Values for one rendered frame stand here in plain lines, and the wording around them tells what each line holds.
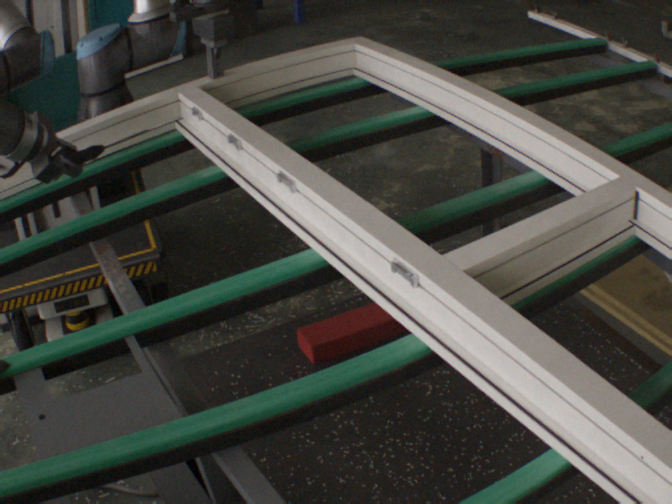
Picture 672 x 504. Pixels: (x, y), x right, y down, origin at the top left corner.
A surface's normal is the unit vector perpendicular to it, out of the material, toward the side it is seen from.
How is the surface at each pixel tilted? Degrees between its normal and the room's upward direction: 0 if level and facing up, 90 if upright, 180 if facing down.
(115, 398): 0
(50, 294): 90
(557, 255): 90
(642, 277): 0
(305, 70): 90
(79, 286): 90
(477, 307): 0
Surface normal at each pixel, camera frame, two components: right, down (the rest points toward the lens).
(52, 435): -0.07, -0.86
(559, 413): -0.86, 0.32
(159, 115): 0.51, 0.41
